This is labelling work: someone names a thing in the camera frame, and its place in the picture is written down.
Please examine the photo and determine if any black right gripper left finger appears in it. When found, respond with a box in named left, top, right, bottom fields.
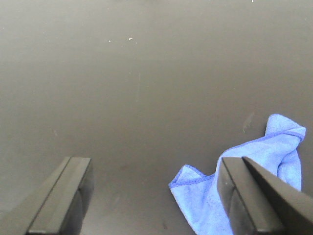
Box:
left=0, top=157, right=94, bottom=235

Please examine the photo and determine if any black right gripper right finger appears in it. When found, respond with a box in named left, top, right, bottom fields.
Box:
left=218, top=157, right=313, bottom=235

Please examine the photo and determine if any blue microfiber cloth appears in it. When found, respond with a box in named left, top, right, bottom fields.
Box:
left=168, top=114, right=307, bottom=235

